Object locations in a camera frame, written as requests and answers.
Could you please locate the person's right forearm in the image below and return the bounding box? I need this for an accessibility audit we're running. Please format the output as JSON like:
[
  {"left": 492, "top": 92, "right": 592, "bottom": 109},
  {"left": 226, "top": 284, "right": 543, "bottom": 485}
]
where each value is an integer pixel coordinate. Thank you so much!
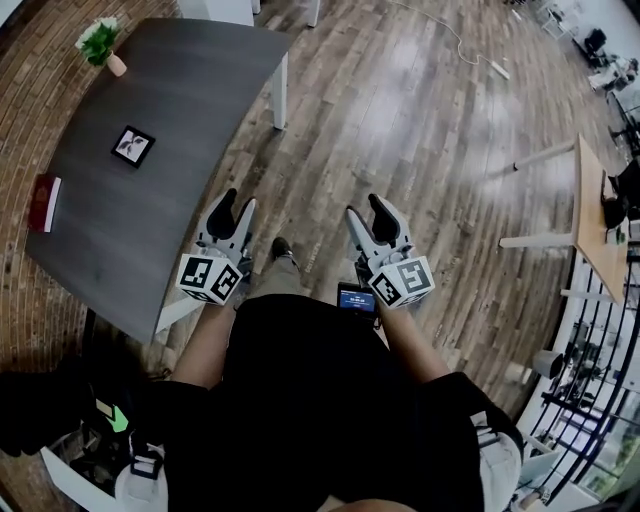
[{"left": 377, "top": 299, "right": 451, "bottom": 385}]

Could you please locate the black framed picture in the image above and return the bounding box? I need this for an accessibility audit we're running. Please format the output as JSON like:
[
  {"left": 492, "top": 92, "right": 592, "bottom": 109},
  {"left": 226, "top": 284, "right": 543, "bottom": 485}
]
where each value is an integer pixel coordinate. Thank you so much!
[{"left": 110, "top": 124, "right": 157, "bottom": 170}]

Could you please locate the grey cylindrical bin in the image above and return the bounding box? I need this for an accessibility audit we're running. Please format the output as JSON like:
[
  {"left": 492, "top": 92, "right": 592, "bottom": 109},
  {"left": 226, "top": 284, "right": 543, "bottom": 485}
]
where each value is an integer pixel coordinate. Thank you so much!
[{"left": 532, "top": 349, "right": 566, "bottom": 379}]

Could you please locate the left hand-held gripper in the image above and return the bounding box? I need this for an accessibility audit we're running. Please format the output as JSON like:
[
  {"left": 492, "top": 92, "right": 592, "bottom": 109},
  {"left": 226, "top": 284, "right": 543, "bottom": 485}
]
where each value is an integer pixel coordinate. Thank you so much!
[{"left": 178, "top": 188, "right": 258, "bottom": 305}]

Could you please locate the long white cable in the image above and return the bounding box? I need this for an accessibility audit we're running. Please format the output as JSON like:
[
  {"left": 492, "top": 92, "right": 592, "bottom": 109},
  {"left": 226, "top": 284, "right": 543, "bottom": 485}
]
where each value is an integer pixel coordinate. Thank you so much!
[{"left": 389, "top": 0, "right": 496, "bottom": 66}]

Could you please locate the black office chair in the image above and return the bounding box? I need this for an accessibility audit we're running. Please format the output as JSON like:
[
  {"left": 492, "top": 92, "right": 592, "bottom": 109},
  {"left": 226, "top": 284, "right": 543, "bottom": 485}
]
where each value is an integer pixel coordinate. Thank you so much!
[
  {"left": 0, "top": 354, "right": 132, "bottom": 457},
  {"left": 584, "top": 28, "right": 609, "bottom": 56}
]

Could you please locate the person's left forearm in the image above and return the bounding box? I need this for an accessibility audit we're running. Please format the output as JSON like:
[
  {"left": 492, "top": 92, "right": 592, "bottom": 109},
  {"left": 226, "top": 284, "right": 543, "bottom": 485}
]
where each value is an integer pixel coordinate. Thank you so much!
[{"left": 172, "top": 299, "right": 242, "bottom": 389}]

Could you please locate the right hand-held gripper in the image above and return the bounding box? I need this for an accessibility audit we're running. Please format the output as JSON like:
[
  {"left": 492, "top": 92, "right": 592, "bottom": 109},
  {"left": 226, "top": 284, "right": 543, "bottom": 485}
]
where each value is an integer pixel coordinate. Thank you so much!
[{"left": 345, "top": 192, "right": 437, "bottom": 309}]

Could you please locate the person's left leg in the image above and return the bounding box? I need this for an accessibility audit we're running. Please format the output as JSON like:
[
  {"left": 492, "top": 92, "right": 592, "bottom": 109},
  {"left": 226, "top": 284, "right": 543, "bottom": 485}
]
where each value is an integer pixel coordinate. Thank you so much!
[{"left": 247, "top": 237, "right": 304, "bottom": 301}]

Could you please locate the red book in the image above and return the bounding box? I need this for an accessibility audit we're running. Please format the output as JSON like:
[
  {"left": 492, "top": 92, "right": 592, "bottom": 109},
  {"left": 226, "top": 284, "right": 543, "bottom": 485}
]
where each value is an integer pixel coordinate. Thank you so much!
[{"left": 28, "top": 174, "right": 63, "bottom": 234}]

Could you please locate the grey work table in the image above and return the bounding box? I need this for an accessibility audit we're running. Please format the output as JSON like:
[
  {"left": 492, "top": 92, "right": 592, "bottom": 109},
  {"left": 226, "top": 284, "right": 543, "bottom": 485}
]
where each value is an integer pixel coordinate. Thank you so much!
[{"left": 24, "top": 18, "right": 292, "bottom": 345}]

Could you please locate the person's black shirt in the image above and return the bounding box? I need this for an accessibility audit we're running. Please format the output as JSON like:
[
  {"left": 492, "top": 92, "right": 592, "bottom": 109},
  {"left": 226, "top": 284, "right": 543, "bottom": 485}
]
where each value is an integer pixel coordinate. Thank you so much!
[{"left": 115, "top": 293, "right": 526, "bottom": 512}]

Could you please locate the black metal railing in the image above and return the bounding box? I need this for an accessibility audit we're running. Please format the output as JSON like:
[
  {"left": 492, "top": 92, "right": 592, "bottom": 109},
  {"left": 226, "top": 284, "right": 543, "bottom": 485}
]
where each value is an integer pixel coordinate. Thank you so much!
[{"left": 519, "top": 264, "right": 640, "bottom": 501}]

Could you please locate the small black screen device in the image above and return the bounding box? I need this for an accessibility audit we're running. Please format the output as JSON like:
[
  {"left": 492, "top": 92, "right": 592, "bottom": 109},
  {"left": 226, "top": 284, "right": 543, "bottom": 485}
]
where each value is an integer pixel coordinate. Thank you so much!
[{"left": 337, "top": 282, "right": 379, "bottom": 318}]

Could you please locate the green plant in beige vase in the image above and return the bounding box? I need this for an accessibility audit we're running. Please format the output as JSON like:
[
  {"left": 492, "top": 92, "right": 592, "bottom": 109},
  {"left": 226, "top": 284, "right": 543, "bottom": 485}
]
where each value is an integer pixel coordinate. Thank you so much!
[{"left": 74, "top": 16, "right": 128, "bottom": 78}]

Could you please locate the black bag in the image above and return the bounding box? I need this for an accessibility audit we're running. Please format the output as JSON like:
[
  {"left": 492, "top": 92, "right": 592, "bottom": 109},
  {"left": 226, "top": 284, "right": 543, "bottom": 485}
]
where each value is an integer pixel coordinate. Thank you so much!
[{"left": 602, "top": 159, "right": 640, "bottom": 227}]

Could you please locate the light wooden table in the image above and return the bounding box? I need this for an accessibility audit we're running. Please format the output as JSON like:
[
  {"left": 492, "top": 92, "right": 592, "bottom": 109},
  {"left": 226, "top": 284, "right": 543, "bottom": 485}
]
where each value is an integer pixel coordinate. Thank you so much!
[{"left": 498, "top": 132, "right": 632, "bottom": 306}]

